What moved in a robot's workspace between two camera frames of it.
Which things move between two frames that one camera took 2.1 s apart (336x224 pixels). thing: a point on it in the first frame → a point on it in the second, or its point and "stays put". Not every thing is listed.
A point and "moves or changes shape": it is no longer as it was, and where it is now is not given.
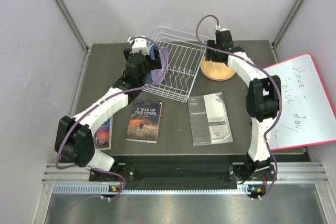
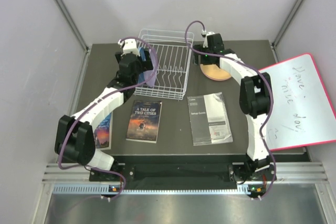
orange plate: (216, 71) stays put
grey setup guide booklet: (209, 120) stays put
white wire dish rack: (185, 52) moves or changes shape
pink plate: (218, 80) stays put
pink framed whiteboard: (307, 117) stays put
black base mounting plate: (139, 172) stays put
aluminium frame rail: (308, 172) stays put
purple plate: (156, 74) moves or changes shape
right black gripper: (209, 55) → (195, 58)
